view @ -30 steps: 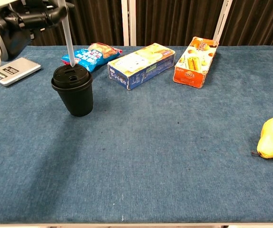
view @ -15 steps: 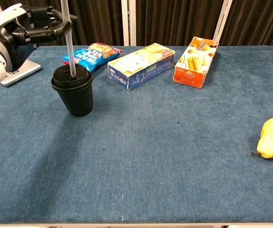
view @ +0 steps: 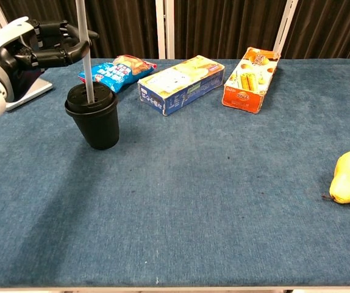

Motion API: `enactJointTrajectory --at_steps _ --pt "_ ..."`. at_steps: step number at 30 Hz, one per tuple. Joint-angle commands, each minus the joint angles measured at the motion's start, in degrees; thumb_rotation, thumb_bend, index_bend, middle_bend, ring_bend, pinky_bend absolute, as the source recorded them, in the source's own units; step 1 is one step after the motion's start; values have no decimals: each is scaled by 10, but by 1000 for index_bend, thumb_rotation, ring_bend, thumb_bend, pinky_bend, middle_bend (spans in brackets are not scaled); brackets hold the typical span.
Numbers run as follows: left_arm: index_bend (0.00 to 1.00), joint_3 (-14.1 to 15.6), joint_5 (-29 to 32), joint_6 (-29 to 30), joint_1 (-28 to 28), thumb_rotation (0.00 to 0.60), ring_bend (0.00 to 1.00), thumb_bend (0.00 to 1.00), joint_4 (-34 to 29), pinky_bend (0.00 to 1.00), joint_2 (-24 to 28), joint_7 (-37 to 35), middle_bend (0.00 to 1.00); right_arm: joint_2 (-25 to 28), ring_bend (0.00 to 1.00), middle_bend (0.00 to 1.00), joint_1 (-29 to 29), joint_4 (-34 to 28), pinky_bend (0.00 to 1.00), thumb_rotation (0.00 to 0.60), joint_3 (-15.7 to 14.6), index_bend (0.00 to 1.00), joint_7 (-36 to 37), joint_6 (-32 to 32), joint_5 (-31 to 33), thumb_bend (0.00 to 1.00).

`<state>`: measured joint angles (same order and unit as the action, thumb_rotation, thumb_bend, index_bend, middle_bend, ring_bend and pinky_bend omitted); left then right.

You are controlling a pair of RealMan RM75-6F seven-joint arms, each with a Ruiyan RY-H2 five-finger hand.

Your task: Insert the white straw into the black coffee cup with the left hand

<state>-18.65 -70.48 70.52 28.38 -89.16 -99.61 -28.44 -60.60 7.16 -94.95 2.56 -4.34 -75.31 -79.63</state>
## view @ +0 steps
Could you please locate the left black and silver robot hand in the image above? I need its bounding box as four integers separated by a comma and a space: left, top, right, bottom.
0, 16, 100, 103

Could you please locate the translucent grey straw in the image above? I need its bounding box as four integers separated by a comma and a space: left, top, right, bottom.
75, 0, 96, 104

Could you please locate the black lidded coffee cup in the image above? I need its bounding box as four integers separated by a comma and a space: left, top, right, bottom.
64, 81, 121, 151

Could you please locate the white and black card box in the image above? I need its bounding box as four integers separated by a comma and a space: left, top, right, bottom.
5, 68, 54, 111

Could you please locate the blue snack bag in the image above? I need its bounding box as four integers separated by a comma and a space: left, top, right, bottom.
77, 54, 158, 94

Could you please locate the blue cracker box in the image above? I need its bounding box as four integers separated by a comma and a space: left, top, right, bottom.
137, 55, 226, 117

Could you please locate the black pleated curtain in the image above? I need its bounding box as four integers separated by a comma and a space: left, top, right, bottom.
0, 0, 350, 60

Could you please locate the blue felt table mat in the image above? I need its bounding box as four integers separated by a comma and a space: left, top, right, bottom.
0, 57, 350, 289

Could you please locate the orange wafer roll box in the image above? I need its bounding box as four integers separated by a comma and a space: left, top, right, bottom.
222, 46, 281, 115

